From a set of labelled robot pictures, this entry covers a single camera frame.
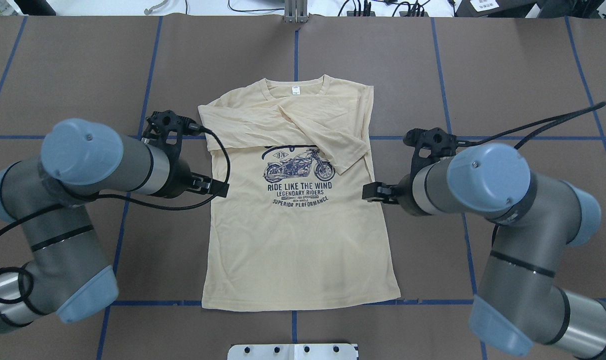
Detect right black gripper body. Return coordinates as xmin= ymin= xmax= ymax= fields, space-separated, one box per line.
xmin=393 ymin=165 xmax=434 ymax=217

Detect grey metal camera post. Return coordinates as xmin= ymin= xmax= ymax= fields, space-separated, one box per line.
xmin=284 ymin=0 xmax=309 ymax=24

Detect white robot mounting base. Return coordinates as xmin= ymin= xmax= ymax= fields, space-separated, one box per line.
xmin=227 ymin=342 xmax=360 ymax=360

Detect cream long-sleeve graphic shirt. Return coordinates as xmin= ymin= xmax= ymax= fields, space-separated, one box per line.
xmin=198 ymin=75 xmax=401 ymax=312

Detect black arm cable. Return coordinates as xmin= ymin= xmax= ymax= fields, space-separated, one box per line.
xmin=0 ymin=125 xmax=232 ymax=306
xmin=470 ymin=101 xmax=606 ymax=151

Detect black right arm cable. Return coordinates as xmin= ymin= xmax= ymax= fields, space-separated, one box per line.
xmin=470 ymin=101 xmax=606 ymax=151

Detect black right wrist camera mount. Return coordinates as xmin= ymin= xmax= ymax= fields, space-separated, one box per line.
xmin=402 ymin=127 xmax=476 ymax=177

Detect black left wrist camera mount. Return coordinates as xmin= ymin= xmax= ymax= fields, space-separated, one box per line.
xmin=141 ymin=110 xmax=205 ymax=160

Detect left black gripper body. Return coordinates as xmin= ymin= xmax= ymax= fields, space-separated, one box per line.
xmin=156 ymin=145 xmax=202 ymax=198

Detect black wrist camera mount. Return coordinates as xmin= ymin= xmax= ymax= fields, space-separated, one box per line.
xmin=141 ymin=110 xmax=205 ymax=160
xmin=402 ymin=127 xmax=476 ymax=177

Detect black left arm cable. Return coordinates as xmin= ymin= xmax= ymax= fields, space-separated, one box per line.
xmin=0 ymin=125 xmax=232 ymax=306

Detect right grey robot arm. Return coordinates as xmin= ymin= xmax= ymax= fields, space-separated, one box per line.
xmin=362 ymin=143 xmax=606 ymax=360

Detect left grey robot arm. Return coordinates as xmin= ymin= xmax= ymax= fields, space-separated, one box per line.
xmin=0 ymin=111 xmax=229 ymax=335

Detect black cables behind table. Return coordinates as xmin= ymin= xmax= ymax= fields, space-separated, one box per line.
xmin=228 ymin=0 xmax=431 ymax=18

